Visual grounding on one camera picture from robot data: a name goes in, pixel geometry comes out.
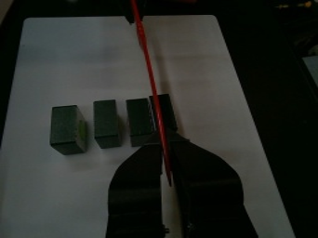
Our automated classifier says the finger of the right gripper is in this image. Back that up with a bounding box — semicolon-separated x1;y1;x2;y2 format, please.
136;0;149;23
123;0;134;26

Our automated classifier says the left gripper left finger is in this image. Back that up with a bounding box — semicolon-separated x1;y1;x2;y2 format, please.
104;129;167;238

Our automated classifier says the red plastic toy knife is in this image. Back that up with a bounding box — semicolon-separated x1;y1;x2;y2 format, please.
130;0;174;188

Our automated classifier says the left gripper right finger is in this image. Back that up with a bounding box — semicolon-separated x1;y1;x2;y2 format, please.
167;129;261;238

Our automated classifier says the dark toy sushi roll piece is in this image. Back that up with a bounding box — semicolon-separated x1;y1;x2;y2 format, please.
48;104;90;156
124;98;157;148
92;99;123;150
149;93;181;134

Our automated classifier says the white cutting board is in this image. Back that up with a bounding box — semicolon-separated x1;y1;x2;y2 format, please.
0;14;297;238

